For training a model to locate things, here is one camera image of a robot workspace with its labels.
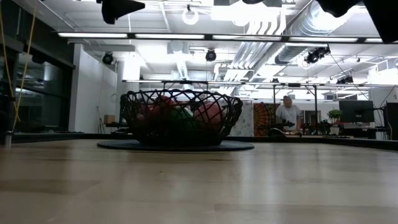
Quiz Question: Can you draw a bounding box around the silver ventilation duct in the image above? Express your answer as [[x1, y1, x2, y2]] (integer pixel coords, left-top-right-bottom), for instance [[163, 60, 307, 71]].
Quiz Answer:
[[275, 0, 349, 65]]

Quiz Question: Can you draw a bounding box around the pink dragon fruit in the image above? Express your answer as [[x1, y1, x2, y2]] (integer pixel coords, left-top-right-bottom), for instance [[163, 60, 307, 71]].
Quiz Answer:
[[193, 101, 226, 130]]

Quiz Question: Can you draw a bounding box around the white patterned board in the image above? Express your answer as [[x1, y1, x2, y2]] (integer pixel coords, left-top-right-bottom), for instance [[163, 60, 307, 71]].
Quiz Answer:
[[229, 101, 254, 137]]

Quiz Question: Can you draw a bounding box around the black computer monitor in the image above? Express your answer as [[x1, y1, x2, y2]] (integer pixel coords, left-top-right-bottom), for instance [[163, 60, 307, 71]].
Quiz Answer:
[[338, 100, 375, 123]]

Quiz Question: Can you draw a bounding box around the black table edge rail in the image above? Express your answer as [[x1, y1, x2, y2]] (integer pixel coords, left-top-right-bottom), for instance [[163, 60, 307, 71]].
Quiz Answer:
[[12, 132, 398, 152]]

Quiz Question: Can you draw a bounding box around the white ring ceiling lamp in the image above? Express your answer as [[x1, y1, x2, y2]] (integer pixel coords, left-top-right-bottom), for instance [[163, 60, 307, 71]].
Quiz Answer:
[[182, 8, 200, 26]]

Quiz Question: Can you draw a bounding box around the yellow cable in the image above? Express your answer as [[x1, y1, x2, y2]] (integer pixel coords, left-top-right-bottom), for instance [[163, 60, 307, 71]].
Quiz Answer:
[[0, 0, 38, 132]]

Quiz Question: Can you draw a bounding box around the black frame post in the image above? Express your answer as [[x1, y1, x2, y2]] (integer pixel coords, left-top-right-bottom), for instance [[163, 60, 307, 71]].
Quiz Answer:
[[2, 55, 16, 149]]

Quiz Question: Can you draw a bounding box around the green potted plant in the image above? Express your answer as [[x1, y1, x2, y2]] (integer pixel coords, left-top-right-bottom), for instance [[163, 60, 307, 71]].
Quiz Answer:
[[327, 108, 343, 136]]

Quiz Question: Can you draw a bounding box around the shiny red fruit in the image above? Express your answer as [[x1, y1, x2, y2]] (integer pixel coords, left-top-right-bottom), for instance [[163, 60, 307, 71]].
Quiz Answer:
[[145, 95, 178, 125]]

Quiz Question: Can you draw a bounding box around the round dark placemat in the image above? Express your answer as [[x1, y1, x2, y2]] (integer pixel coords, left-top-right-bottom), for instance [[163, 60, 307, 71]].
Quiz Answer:
[[96, 139, 255, 152]]

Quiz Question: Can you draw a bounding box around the overhead light bar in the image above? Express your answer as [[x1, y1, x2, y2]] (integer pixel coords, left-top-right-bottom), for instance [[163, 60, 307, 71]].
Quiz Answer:
[[57, 32, 398, 44]]

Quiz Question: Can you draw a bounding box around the orange mandala tapestry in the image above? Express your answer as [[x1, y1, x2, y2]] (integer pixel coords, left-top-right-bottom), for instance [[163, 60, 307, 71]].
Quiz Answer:
[[253, 102, 277, 137]]

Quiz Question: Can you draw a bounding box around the tall black panel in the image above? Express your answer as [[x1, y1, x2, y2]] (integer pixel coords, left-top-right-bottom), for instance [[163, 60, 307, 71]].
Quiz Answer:
[[385, 101, 398, 141]]

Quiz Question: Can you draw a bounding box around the person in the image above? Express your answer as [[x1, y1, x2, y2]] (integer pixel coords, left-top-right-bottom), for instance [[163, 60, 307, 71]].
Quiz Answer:
[[274, 95, 303, 136]]

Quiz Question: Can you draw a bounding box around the black wire basket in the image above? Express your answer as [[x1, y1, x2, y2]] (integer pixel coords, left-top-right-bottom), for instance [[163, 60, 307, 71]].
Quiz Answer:
[[119, 89, 243, 146]]

